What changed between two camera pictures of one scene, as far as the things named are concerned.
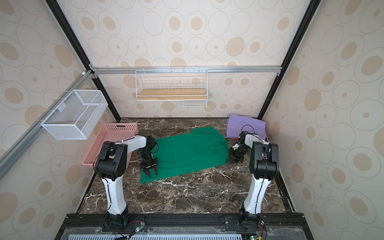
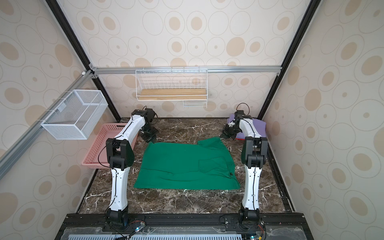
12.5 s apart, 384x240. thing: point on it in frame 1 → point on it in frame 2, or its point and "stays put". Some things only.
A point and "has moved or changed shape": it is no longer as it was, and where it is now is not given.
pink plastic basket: [115, 132] stays put
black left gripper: [154, 165] → [152, 138]
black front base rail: [183, 226] stays put
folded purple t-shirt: [235, 124] stays put
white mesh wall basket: [76, 115] stays put
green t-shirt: [202, 147] has moved or changed shape
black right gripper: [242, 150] → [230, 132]
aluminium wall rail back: [209, 69] stays put
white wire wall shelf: [189, 85] stays put
